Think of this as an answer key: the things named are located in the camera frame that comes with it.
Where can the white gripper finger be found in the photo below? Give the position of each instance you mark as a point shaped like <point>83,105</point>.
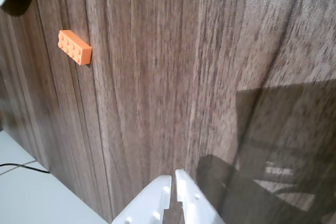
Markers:
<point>147,203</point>
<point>194,203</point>

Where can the orange lego brick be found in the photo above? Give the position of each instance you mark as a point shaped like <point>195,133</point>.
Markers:
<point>74,47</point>

